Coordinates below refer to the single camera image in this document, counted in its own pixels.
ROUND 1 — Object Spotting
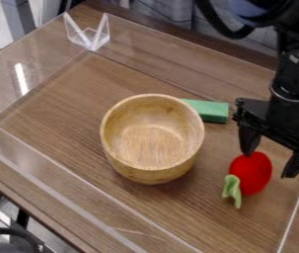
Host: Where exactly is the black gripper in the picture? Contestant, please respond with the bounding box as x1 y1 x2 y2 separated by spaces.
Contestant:
234 85 299 178

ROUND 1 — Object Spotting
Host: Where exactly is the clear acrylic tray enclosure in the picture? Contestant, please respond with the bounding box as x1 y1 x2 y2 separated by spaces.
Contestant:
0 10 299 253

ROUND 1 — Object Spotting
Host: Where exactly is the wooden bowl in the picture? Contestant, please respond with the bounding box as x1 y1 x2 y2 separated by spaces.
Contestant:
100 94 204 185

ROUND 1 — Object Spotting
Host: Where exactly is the clear acrylic corner bracket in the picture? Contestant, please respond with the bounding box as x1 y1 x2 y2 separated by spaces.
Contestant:
63 12 111 51

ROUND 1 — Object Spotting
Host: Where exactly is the green sponge block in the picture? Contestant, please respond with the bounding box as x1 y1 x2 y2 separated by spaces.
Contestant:
183 99 230 124

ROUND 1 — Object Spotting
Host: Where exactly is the black metal device base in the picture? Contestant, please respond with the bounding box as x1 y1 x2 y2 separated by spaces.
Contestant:
8 221 56 253

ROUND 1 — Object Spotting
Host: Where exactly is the red plush fruit green leaf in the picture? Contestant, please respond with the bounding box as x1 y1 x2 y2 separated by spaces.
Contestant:
222 151 273 209

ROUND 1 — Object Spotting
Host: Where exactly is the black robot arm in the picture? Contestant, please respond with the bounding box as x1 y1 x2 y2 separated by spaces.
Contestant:
195 0 299 178

